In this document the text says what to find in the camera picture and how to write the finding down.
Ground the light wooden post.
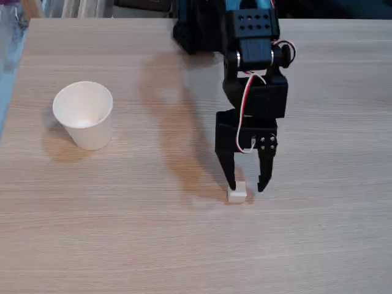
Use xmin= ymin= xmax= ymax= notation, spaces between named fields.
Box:
xmin=20 ymin=0 xmax=44 ymax=19

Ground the white paper cup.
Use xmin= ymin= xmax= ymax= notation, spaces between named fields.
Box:
xmin=51 ymin=80 xmax=114 ymax=151

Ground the white and red servo cable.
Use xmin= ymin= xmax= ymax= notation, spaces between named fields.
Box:
xmin=235 ymin=70 xmax=268 ymax=154

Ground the small white cube block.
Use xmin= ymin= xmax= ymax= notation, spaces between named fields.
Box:
xmin=227 ymin=181 xmax=247 ymax=204

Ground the dark brown box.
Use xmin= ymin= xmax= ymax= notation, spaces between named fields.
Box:
xmin=115 ymin=0 xmax=174 ymax=13

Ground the white pleated curtain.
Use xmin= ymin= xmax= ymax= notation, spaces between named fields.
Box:
xmin=42 ymin=0 xmax=115 ymax=18

